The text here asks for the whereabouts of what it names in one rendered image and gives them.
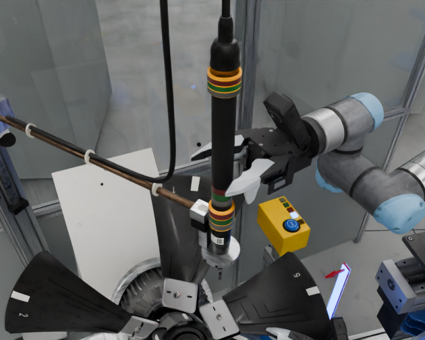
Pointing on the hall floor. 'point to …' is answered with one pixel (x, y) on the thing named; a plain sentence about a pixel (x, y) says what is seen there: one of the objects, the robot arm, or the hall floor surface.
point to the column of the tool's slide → (32, 235)
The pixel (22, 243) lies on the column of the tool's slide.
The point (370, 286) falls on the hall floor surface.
